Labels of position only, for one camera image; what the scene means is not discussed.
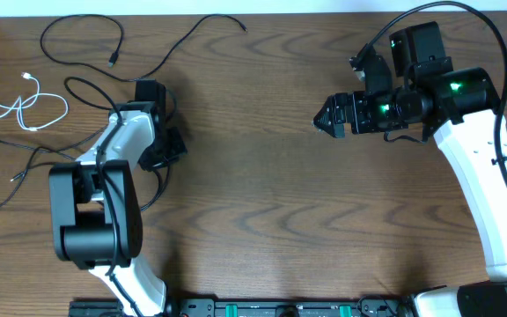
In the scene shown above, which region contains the right camera cable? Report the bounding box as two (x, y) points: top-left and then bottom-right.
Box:
(358, 0), (507, 247)

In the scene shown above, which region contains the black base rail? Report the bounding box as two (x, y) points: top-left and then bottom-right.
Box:
(68, 298), (417, 317)

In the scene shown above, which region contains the left camera cable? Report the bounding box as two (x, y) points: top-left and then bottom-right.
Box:
(62, 76), (180, 317)

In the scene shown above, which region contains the camera cable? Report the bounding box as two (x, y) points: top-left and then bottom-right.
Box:
(358, 0), (507, 247)
(62, 76), (180, 317)

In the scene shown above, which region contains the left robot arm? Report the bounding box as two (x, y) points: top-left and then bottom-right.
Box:
(49, 79), (187, 316)

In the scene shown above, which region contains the black usb cable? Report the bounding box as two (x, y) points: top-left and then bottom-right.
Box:
(0, 125), (172, 217)
(40, 13), (249, 84)

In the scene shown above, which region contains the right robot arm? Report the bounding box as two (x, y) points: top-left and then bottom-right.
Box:
(312, 22), (507, 316)

